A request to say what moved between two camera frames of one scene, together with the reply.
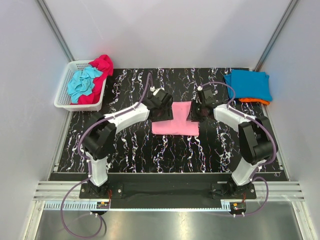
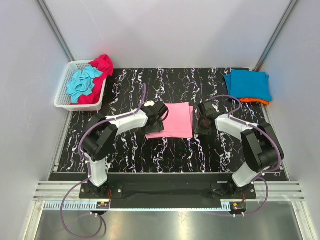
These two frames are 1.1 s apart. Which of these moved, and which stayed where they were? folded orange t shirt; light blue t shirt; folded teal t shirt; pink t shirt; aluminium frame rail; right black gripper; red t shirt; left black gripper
Moved: left black gripper; right black gripper; pink t shirt
Stayed: red t shirt; folded orange t shirt; folded teal t shirt; aluminium frame rail; light blue t shirt
